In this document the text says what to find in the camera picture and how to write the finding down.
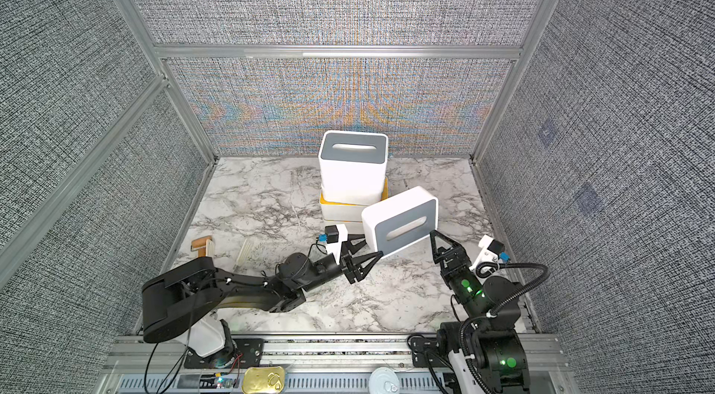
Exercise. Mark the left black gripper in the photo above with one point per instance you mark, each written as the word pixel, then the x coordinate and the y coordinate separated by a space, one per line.
pixel 359 275

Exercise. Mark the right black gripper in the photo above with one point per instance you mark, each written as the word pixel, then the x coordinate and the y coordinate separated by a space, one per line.
pixel 456 260

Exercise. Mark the grey lid tissue box back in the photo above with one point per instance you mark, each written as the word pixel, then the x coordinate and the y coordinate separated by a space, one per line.
pixel 401 221

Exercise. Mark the grey lid tissue box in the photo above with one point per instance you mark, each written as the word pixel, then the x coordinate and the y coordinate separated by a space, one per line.
pixel 401 221
pixel 353 167

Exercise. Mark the yellow lid tissue box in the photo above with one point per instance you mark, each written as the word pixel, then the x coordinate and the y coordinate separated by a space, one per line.
pixel 346 209

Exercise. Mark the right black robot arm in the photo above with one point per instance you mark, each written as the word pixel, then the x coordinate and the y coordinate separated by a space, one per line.
pixel 484 350

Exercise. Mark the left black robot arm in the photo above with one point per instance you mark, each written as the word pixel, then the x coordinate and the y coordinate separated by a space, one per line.
pixel 174 302

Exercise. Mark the white slotted spatula tongs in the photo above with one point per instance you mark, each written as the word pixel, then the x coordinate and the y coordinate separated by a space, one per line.
pixel 243 259

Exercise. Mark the white round lid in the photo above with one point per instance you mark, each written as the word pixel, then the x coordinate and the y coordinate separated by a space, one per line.
pixel 384 380

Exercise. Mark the wooden block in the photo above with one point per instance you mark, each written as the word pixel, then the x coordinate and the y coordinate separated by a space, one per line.
pixel 203 247

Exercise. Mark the gold sardine tin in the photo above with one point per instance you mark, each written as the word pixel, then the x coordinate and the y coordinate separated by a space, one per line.
pixel 264 380

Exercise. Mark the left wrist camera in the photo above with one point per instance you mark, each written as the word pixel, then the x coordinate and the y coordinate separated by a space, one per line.
pixel 332 238

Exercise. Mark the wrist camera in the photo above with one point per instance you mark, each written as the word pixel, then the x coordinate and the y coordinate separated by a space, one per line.
pixel 490 250
pixel 332 238

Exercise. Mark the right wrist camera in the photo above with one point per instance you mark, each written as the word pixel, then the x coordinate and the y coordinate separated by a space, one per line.
pixel 490 250

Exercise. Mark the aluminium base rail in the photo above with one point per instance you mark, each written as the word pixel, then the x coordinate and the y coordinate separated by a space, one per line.
pixel 314 363

